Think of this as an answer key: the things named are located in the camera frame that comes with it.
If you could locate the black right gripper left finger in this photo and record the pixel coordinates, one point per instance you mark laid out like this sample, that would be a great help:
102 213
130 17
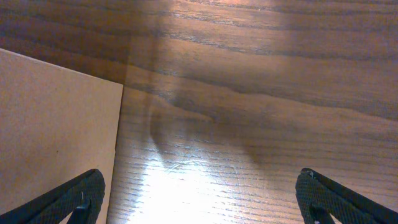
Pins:
79 200

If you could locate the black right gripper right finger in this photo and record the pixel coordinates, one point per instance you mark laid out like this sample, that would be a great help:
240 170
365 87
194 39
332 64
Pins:
322 200

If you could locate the brown cardboard box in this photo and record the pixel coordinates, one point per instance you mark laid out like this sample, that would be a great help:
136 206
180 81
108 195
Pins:
56 124

